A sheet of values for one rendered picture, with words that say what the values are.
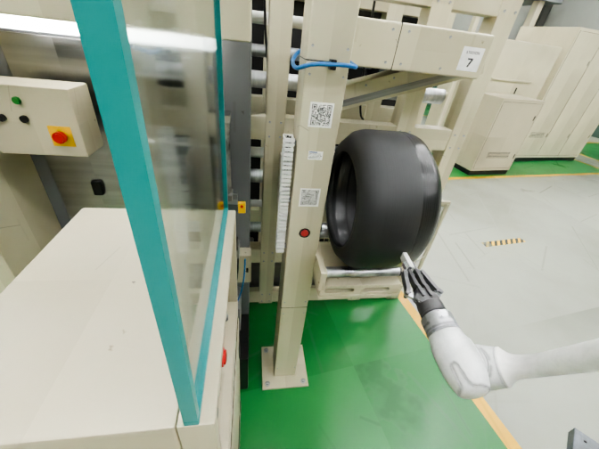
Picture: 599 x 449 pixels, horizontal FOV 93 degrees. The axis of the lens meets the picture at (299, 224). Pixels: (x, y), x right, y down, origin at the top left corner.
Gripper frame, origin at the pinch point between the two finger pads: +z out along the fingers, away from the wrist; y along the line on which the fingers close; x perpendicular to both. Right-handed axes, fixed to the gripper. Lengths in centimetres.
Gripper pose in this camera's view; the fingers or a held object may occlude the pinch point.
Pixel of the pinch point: (406, 262)
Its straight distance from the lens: 106.2
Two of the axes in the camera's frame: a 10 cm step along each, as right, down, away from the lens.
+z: -1.2, -6.7, 7.3
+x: -1.2, 7.4, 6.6
